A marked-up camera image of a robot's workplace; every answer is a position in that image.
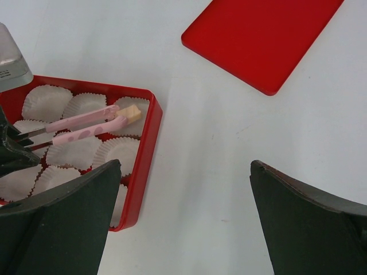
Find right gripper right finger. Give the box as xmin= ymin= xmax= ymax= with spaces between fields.
xmin=250 ymin=160 xmax=366 ymax=274

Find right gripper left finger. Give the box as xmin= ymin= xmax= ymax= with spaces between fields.
xmin=1 ymin=160 xmax=121 ymax=274

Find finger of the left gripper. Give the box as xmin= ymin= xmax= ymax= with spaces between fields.
xmin=1 ymin=108 xmax=40 ymax=178

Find red chocolate box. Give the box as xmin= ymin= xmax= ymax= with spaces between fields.
xmin=1 ymin=76 xmax=163 ymax=232

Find pink metal tongs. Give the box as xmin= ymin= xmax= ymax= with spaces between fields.
xmin=15 ymin=105 xmax=128 ymax=151

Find white bar chocolate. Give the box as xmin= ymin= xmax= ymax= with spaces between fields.
xmin=115 ymin=104 xmax=142 ymax=124

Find white paper cup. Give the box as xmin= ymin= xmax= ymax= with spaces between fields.
xmin=46 ymin=136 xmax=103 ymax=170
xmin=31 ymin=166 xmax=81 ymax=196
xmin=1 ymin=164 xmax=42 ymax=202
xmin=63 ymin=93 xmax=107 ymax=119
xmin=13 ymin=120 xmax=55 ymax=158
xmin=111 ymin=96 xmax=150 ymax=137
xmin=21 ymin=85 xmax=73 ymax=123
xmin=92 ymin=137 xmax=140 ymax=178
xmin=110 ymin=184 xmax=128 ymax=228

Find red box lid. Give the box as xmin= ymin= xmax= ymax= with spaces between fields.
xmin=181 ymin=0 xmax=342 ymax=96

